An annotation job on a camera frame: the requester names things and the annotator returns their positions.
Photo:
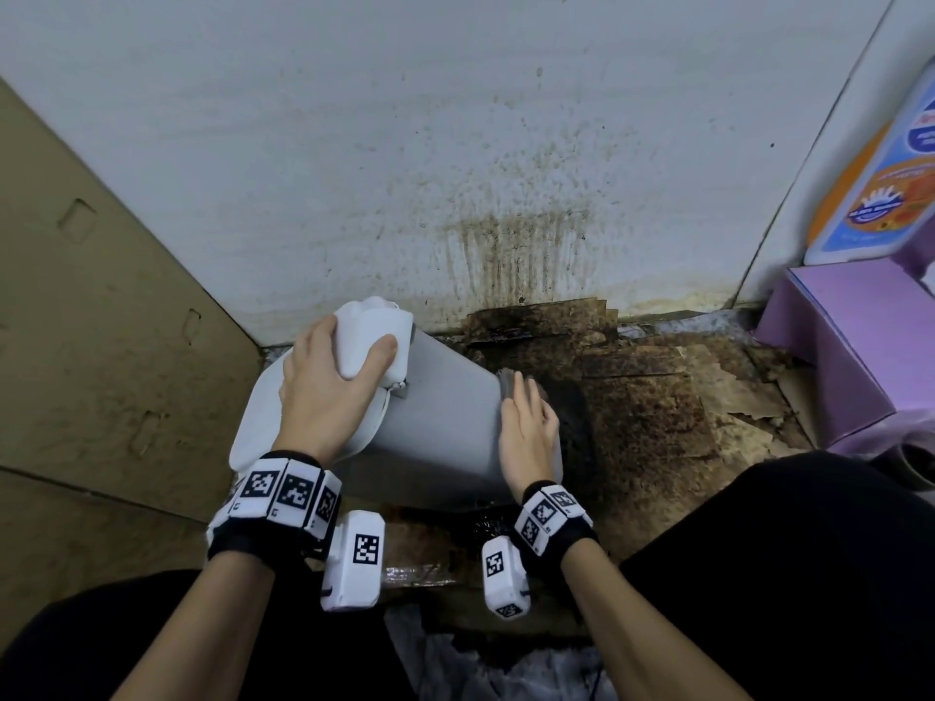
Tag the person's right forearm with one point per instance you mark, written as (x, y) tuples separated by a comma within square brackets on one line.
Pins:
[(635, 627)]

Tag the purple cardboard display box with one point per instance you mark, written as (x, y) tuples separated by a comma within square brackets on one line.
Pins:
[(869, 350)]

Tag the person's right hand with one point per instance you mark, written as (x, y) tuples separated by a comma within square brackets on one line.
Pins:
[(529, 445)]

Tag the person's black clothing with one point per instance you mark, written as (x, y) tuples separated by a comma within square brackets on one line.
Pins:
[(789, 576)]

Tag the dark drink cup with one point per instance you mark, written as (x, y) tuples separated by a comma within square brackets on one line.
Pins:
[(913, 463)]

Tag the stained brown cardboard sheet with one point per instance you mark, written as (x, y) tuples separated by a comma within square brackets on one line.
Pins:
[(657, 423)]

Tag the person's left forearm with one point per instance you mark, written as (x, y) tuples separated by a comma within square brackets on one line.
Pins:
[(197, 627)]

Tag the person's left hand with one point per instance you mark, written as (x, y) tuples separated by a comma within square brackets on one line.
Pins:
[(321, 401)]

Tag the white bottle blue orange label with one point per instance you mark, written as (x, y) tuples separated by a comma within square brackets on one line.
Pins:
[(876, 189)]

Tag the brown cardboard panel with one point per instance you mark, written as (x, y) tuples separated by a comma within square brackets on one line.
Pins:
[(109, 394)]

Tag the white lidded trash bin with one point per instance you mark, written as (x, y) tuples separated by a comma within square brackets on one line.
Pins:
[(438, 430)]

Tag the right wrist marker band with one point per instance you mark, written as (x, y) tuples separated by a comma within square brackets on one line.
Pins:
[(540, 540)]

